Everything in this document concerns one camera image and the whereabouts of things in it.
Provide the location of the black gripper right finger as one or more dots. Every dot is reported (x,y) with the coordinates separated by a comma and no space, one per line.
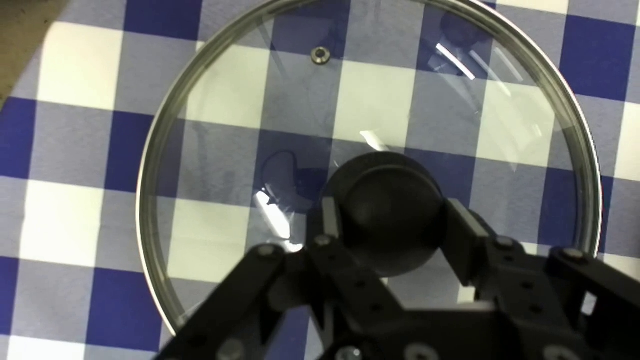
(553,300)

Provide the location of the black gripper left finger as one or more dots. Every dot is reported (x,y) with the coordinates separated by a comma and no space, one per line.
(281,306)

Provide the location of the glass lid with black knob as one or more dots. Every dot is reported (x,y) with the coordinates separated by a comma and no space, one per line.
(392,207)

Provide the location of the blue white checkered tablecloth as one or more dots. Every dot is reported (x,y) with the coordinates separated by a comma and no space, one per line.
(67,166)

